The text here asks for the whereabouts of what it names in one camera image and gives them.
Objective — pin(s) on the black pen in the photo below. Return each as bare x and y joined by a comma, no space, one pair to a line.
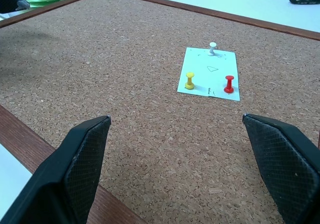
305,0

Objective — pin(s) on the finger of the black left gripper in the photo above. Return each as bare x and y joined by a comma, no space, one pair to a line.
8,1

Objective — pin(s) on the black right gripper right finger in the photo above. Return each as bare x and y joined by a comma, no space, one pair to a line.
287,164

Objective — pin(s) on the yellow push pin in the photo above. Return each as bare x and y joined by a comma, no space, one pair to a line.
190,82

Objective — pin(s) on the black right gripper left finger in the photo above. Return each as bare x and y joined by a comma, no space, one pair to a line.
50,184

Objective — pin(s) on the red push pin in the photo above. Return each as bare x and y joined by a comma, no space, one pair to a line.
229,85

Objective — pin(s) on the white push pin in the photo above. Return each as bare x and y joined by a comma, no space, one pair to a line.
212,49

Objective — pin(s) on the cork board with wooden frame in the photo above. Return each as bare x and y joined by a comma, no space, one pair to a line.
125,71

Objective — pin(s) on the white paper note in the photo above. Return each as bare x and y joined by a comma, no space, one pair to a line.
210,81

